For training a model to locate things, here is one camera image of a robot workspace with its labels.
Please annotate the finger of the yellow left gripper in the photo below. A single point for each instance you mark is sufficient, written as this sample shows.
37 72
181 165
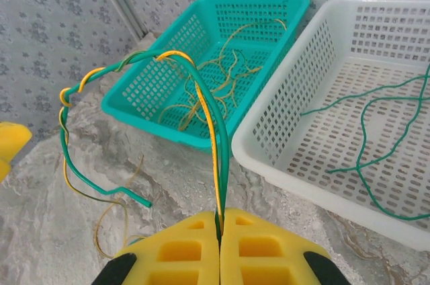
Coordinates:
15 140
4 170

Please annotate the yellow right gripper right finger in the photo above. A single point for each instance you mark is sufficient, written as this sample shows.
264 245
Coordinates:
262 258

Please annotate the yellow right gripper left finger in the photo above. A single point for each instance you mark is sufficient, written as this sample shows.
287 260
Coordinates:
181 258

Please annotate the white plastic basket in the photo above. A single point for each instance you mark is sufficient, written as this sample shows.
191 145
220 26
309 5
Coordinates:
255 160

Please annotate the teal plastic basket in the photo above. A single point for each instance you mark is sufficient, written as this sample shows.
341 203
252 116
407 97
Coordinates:
151 125

